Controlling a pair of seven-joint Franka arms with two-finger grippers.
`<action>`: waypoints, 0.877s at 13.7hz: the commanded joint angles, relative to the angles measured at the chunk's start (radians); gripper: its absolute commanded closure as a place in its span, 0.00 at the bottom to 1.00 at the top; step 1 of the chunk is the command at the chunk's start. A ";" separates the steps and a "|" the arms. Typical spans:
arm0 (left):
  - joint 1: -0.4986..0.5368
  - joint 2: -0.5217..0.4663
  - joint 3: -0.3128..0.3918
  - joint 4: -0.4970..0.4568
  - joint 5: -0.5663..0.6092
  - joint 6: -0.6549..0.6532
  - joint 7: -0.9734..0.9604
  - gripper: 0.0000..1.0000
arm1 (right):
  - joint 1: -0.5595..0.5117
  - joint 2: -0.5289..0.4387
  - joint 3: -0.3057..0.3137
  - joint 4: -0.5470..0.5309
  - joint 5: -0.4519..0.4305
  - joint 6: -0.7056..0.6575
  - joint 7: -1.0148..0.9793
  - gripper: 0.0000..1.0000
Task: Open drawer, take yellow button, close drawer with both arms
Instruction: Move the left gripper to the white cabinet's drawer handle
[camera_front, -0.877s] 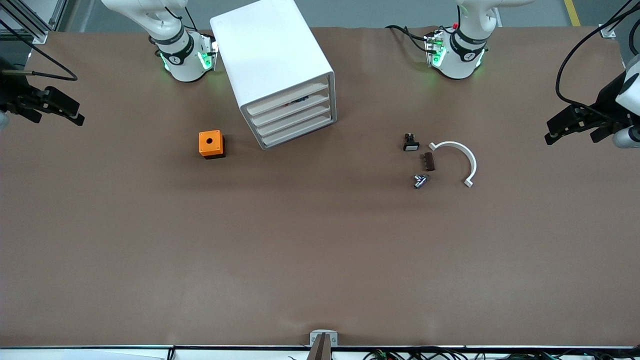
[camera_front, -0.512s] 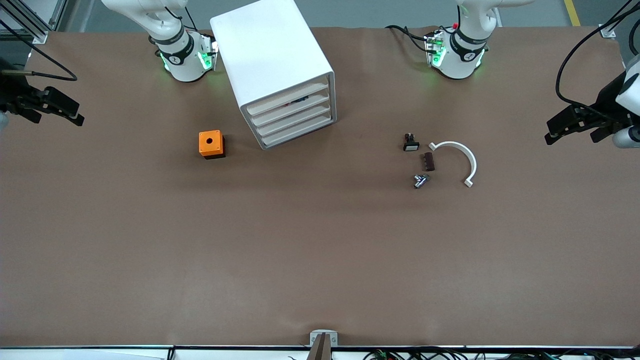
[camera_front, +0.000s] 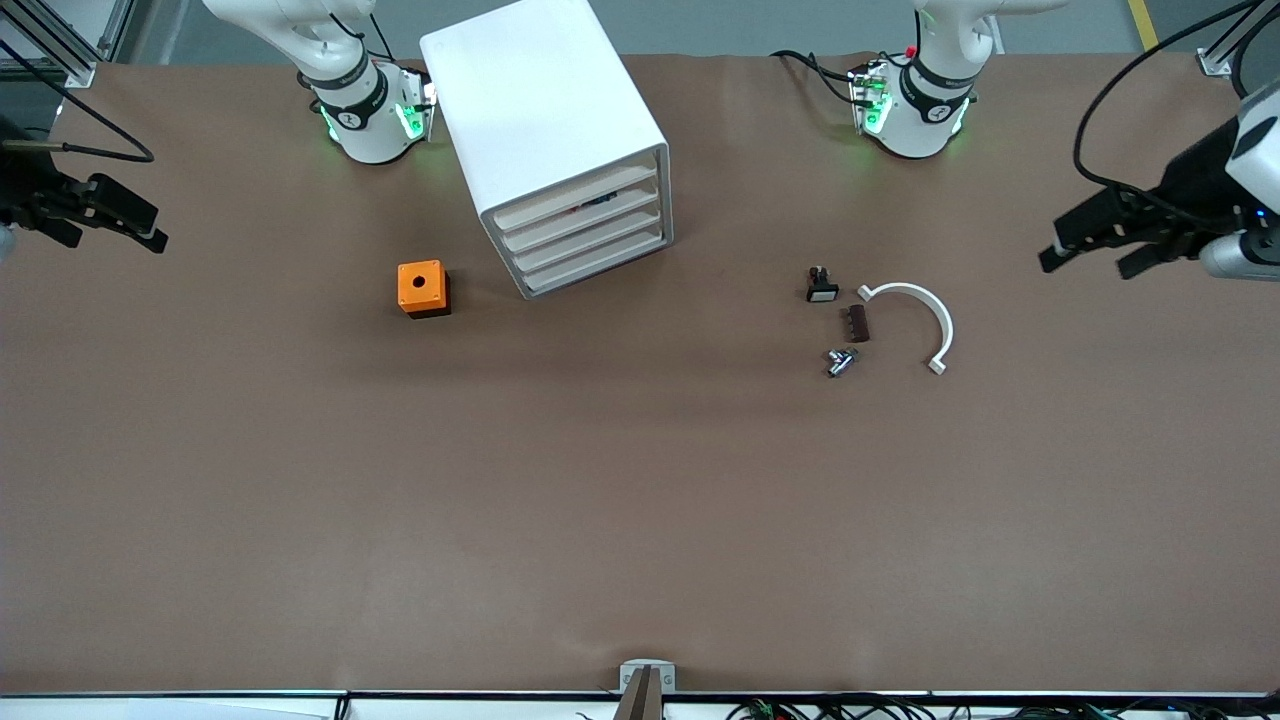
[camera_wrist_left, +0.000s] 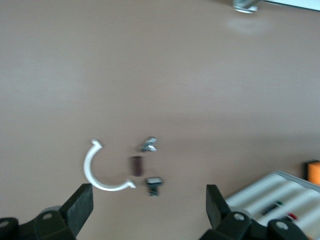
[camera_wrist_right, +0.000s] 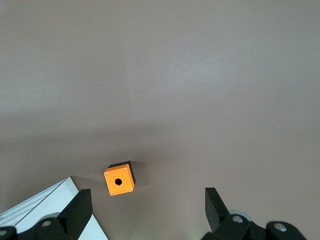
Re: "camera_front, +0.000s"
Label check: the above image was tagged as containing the white plastic drawer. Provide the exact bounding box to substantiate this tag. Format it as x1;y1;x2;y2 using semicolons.
502;190;663;253
520;232;669;297
492;163;662;232
512;212;665;274

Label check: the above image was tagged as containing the arm base connector panel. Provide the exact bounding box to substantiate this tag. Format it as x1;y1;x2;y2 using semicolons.
397;64;438;143
849;60;894;137

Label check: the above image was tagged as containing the white drawer cabinet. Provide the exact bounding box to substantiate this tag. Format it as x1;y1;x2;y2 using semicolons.
420;0;675;301

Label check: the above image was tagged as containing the aluminium frame post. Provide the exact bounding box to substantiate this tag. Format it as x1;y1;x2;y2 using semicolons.
0;0;136;89
1195;0;1280;77

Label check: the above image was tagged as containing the white curved plastic bracket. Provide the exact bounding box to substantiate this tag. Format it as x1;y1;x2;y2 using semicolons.
857;282;956;376

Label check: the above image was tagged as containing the orange button enclosure box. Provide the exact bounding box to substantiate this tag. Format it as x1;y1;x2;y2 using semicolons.
397;260;452;320

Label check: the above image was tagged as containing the black base power cable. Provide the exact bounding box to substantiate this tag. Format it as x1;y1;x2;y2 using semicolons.
769;50;863;107

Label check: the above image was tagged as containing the white table edge rail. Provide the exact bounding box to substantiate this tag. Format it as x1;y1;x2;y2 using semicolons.
0;690;1280;720

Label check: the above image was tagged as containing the black cable bundle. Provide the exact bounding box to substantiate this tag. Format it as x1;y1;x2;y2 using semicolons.
725;697;1280;720

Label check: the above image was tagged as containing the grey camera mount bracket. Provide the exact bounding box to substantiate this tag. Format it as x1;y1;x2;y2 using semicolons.
612;659;677;720

